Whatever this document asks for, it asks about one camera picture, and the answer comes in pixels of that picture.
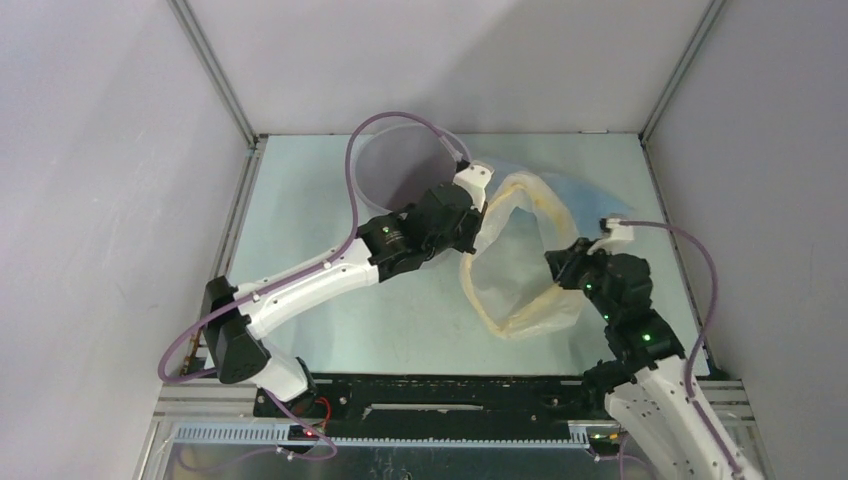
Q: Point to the aluminium frame front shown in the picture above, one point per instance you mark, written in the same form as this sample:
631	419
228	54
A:
203	429

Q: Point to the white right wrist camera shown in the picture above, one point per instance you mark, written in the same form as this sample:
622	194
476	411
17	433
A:
616	234

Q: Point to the grey plastic trash bin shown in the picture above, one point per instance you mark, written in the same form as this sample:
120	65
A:
399	164

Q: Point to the left aluminium corner post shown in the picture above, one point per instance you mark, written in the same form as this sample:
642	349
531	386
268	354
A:
204	50

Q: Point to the blue translucent trash bag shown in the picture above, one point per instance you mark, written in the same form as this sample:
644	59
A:
586	202

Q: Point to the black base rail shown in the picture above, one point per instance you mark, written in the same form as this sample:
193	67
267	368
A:
451	407

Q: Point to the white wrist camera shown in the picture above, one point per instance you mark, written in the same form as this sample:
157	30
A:
474	177
616	234

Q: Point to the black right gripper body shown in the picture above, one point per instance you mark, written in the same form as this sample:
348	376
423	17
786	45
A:
559	263

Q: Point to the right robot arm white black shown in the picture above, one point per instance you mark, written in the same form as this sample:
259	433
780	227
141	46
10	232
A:
647	387

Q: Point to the aluminium corner post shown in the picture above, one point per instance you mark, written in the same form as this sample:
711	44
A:
204	50
694	44

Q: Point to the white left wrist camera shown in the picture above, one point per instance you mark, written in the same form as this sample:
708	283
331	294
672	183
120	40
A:
474	177

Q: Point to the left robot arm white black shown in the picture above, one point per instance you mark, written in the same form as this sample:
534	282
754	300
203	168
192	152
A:
242	316

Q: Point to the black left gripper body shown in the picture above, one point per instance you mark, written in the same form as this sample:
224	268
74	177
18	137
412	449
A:
462	239

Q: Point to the yellowish translucent trash bag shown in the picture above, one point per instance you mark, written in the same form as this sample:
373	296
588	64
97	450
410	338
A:
508	281

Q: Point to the right aluminium corner post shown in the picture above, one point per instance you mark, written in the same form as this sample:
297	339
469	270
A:
694	44

